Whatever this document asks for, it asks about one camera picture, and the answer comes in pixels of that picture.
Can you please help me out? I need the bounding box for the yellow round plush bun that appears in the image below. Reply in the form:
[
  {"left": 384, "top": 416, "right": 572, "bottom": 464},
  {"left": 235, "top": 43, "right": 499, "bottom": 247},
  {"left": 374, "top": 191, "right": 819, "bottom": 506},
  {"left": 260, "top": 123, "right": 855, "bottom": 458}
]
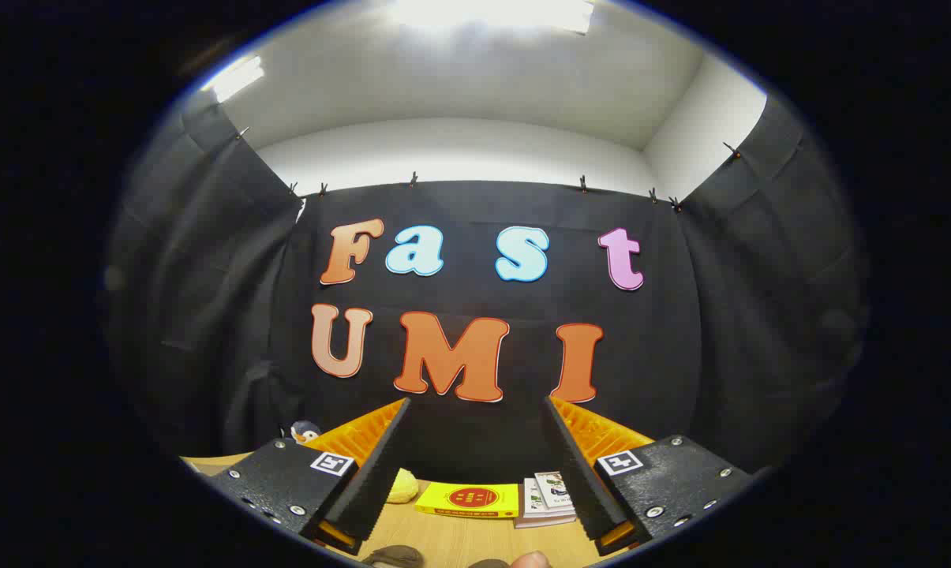
[{"left": 386, "top": 468, "right": 421, "bottom": 504}]

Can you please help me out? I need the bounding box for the row of black clips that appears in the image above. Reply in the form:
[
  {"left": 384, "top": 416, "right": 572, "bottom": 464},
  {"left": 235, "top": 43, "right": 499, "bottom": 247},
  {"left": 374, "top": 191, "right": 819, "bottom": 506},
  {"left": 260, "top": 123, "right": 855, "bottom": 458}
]
[{"left": 237, "top": 126, "right": 743, "bottom": 214}]

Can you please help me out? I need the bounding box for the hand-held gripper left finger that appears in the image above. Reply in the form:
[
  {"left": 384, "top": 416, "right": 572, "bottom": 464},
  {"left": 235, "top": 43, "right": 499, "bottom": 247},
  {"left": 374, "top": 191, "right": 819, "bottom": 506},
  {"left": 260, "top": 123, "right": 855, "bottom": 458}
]
[{"left": 207, "top": 398, "right": 411, "bottom": 555}]

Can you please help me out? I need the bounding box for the large white illustrated book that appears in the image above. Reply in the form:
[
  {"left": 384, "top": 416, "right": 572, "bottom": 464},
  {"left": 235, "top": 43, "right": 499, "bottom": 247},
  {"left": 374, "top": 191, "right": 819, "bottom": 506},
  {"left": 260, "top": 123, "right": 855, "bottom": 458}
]
[{"left": 521, "top": 477, "right": 577, "bottom": 521}]

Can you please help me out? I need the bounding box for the narrow ceiling light panel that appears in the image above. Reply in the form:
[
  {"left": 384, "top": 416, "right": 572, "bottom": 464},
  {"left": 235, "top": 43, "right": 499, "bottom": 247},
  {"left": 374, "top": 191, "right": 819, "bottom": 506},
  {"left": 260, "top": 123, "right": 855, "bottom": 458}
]
[{"left": 205, "top": 55, "right": 265, "bottom": 104}]

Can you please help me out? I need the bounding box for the yellow book with red circle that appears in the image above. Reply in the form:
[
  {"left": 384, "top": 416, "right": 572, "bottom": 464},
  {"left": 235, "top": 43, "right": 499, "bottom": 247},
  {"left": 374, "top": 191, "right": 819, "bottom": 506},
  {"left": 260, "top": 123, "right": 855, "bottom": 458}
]
[{"left": 414, "top": 482, "right": 520, "bottom": 519}]

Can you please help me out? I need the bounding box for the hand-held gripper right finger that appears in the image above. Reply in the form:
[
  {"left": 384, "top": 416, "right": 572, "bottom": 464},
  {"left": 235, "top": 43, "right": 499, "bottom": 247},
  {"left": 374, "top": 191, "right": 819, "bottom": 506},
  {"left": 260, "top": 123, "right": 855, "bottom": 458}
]
[{"left": 544, "top": 396, "right": 752, "bottom": 556}]

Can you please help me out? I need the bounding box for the wide ceiling light panel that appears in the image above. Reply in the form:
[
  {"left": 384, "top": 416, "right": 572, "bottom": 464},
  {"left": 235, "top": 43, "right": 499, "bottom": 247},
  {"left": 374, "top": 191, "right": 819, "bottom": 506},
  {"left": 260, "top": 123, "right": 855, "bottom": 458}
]
[{"left": 392, "top": 0, "right": 596, "bottom": 36}]

